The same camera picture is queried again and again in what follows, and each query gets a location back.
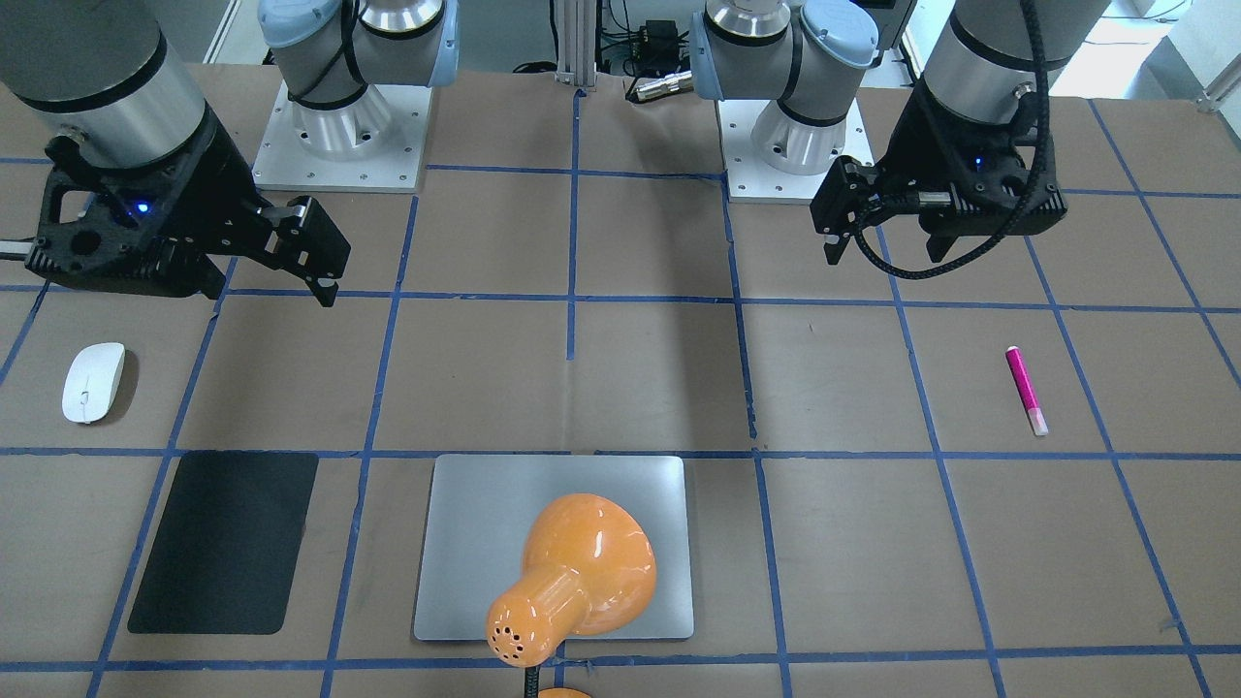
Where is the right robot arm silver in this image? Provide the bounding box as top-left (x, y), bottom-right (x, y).
top-left (2, 1), bottom-right (460, 306)

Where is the black braided cable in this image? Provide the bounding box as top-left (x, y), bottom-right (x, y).
top-left (855, 0), bottom-right (1057, 281)

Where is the white computer mouse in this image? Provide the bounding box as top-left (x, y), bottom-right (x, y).
top-left (61, 343), bottom-right (127, 425)

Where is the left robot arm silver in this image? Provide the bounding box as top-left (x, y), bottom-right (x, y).
top-left (688, 1), bottom-right (1107, 281)

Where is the aluminium frame post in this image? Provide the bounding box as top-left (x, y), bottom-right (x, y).
top-left (551, 1), bottom-right (601, 92)

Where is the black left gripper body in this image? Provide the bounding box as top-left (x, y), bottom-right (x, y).
top-left (861, 79), bottom-right (1067, 238)

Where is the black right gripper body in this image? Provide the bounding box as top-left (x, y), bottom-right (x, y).
top-left (25, 108), bottom-right (274, 298)

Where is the black electronics box with cables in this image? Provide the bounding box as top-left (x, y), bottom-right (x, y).
top-left (594, 1), bottom-right (702, 77)

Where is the orange desk lamp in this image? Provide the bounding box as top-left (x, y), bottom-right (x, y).
top-left (485, 493), bottom-right (656, 697)

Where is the black mousepad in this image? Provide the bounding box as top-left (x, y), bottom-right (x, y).
top-left (127, 451), bottom-right (319, 636)

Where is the silver notebook laptop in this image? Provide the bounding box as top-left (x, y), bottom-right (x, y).
top-left (411, 455), bottom-right (696, 642)

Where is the pink pen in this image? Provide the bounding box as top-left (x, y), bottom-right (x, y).
top-left (1004, 347), bottom-right (1050, 437)

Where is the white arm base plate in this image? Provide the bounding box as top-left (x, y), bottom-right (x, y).
top-left (252, 84), bottom-right (434, 194)
top-left (716, 99), bottom-right (875, 205)

